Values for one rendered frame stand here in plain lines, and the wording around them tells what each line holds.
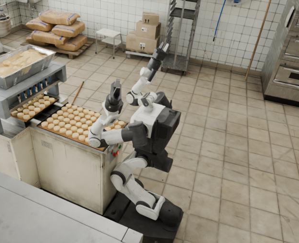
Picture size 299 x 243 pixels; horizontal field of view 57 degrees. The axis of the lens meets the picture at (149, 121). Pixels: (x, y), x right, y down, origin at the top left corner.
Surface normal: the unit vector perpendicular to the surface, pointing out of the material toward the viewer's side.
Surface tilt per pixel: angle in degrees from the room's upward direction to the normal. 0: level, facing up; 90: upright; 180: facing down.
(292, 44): 90
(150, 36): 93
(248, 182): 0
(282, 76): 91
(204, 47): 90
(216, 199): 0
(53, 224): 0
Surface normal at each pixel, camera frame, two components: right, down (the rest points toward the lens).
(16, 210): 0.10, -0.80
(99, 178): -0.39, 0.51
